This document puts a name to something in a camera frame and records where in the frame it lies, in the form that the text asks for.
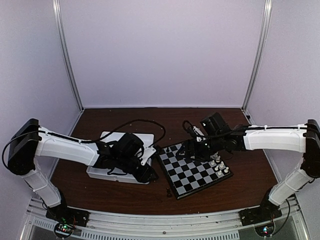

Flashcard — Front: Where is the right aluminium frame post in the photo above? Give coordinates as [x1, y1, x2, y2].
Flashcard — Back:
[241, 0, 273, 112]

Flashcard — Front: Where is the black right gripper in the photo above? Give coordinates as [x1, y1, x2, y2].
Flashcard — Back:
[175, 134, 224, 163]

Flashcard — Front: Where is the front aluminium rail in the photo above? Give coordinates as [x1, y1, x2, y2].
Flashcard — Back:
[18, 197, 311, 240]

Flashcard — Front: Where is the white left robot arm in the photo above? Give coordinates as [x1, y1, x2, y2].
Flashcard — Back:
[2, 118, 159, 222]

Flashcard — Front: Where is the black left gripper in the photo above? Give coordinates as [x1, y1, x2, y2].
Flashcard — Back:
[116, 154, 159, 184]

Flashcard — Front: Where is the circuit board with leds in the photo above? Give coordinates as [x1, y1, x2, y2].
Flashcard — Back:
[254, 223, 275, 238]
[53, 223, 75, 239]

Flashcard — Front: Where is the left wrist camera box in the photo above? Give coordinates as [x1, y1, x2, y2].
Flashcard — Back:
[139, 146, 156, 166]

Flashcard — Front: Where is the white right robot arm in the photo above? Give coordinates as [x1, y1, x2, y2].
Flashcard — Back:
[182, 112, 320, 221]

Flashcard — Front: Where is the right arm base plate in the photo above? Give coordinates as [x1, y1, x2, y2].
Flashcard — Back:
[238, 206, 282, 226]

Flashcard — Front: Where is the left circuit board with LEDs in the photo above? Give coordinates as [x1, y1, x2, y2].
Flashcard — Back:
[53, 223, 75, 239]

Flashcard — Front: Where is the black and grey chessboard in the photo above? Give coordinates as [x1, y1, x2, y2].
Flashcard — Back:
[157, 143, 234, 200]

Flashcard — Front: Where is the white compartment tray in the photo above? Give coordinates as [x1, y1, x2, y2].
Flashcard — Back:
[86, 131, 159, 185]

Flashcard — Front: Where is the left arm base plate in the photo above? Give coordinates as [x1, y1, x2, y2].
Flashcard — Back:
[45, 207, 90, 227]

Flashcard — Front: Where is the black king piece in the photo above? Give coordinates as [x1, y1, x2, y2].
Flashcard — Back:
[166, 188, 172, 198]

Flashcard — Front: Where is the white queen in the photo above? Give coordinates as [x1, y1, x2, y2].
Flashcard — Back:
[215, 155, 221, 163]

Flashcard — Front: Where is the left aluminium frame post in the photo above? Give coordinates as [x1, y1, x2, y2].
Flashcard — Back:
[52, 0, 84, 112]

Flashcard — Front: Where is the aluminium frame post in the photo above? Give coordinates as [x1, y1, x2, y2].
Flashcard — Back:
[52, 0, 84, 112]
[241, 0, 273, 112]

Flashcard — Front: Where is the right circuit board with LEDs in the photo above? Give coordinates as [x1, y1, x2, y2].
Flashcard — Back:
[254, 223, 275, 238]

